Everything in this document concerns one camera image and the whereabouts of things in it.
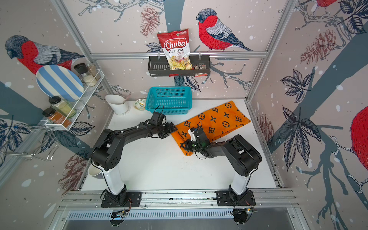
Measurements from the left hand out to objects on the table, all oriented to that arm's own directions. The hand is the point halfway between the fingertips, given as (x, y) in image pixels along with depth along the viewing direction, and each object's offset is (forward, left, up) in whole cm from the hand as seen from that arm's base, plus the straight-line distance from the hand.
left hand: (177, 128), depth 95 cm
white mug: (-28, +44, -1) cm, 52 cm away
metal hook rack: (-26, +54, +20) cm, 63 cm away
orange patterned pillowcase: (+8, -28, -5) cm, 29 cm away
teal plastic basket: (+34, +9, -7) cm, 36 cm away
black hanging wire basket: (+33, +13, +27) cm, 45 cm away
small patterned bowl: (+27, +33, -6) cm, 43 cm away
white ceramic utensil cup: (+21, +46, +2) cm, 51 cm away
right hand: (-10, -3, -4) cm, 11 cm away
